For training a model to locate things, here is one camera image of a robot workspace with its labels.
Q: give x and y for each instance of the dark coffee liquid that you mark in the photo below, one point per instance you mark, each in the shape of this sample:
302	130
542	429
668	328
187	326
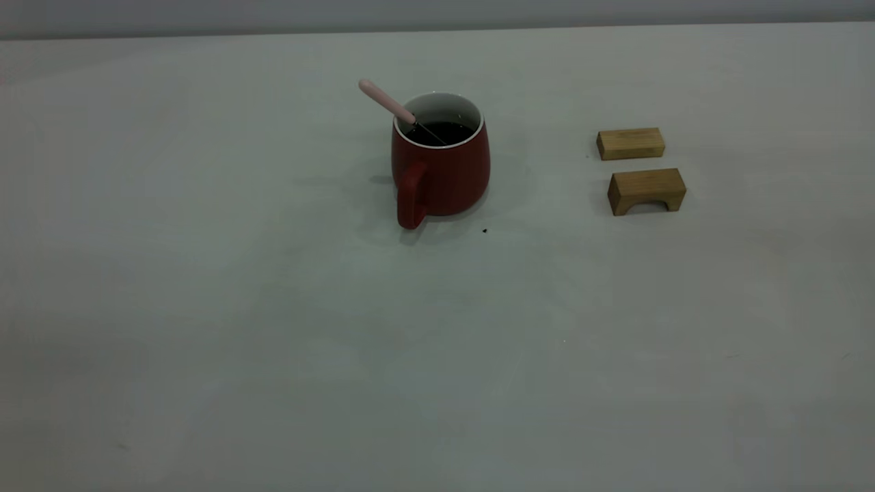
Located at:
454	131

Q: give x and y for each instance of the red ceramic cup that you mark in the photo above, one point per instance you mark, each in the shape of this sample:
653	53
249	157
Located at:
448	178

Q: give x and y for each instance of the arched wooden block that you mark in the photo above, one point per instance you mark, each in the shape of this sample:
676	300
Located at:
646	186

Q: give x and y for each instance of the flat rectangular wooden block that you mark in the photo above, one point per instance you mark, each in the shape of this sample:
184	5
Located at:
630	143

